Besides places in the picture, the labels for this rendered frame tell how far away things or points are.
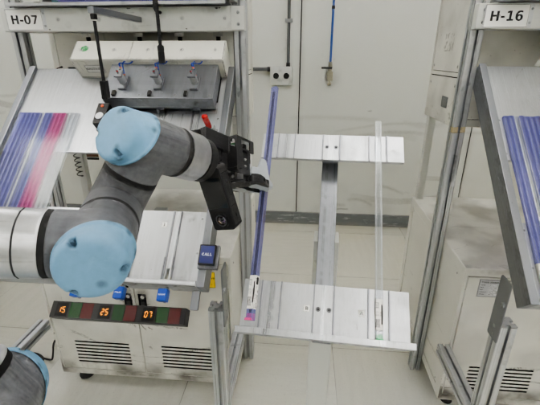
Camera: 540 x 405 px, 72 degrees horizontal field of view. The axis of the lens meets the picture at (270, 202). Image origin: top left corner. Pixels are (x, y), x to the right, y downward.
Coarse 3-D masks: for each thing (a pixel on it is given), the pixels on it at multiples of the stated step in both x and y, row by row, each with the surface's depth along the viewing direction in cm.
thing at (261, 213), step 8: (272, 88) 84; (272, 96) 84; (272, 104) 83; (272, 112) 82; (272, 120) 81; (272, 128) 81; (272, 136) 80; (272, 144) 80; (264, 152) 79; (264, 192) 75; (264, 200) 75; (264, 208) 74; (264, 216) 74; (256, 224) 73; (256, 232) 72; (256, 240) 72; (256, 248) 71; (256, 256) 70; (256, 264) 70; (256, 272) 69; (248, 312) 67; (248, 320) 67
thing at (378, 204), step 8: (376, 128) 91; (376, 136) 90; (376, 144) 89; (376, 152) 88; (376, 160) 87; (376, 168) 87; (376, 176) 86; (376, 184) 85; (376, 192) 84; (376, 200) 84; (376, 208) 83; (376, 216) 82; (376, 224) 81; (376, 232) 81; (376, 240) 80; (376, 248) 79; (376, 256) 79; (376, 264) 78; (376, 272) 77; (376, 280) 77; (376, 288) 76; (376, 296) 76; (376, 336) 73
